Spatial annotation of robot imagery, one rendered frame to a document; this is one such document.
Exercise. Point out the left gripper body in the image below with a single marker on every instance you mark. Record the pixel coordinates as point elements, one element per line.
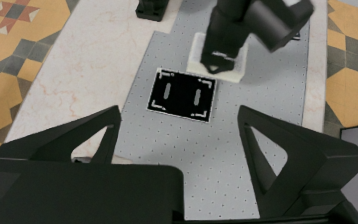
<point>213,36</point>

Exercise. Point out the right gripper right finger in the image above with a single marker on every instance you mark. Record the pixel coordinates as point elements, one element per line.
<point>315,161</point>

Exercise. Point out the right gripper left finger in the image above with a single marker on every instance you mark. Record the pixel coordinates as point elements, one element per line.
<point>57,143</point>

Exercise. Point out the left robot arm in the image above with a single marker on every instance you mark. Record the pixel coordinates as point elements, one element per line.
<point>272,23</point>

